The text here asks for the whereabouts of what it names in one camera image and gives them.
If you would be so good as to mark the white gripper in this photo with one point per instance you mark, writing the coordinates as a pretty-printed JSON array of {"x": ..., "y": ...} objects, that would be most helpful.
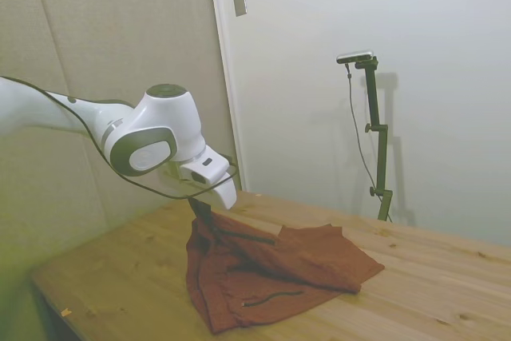
[{"x": 225, "y": 193}]

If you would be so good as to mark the rust red shorts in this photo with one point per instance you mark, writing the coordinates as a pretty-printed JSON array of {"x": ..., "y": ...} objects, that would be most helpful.
[{"x": 279, "y": 261}]

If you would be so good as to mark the white door trim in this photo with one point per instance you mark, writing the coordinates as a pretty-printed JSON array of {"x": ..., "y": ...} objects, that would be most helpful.
[{"x": 224, "y": 57}]

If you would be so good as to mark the small orange scrap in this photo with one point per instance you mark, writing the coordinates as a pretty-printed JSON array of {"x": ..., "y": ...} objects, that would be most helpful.
[{"x": 66, "y": 312}]

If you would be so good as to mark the black jointed camera stand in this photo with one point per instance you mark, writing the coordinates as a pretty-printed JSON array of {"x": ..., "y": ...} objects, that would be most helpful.
[{"x": 381, "y": 157}]

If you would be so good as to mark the grey wall plate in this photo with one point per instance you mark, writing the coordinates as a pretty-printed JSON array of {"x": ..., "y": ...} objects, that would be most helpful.
[{"x": 239, "y": 1}]

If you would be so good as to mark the grey exterior camera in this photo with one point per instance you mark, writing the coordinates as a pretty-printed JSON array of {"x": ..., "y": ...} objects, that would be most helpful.
[{"x": 355, "y": 56}]

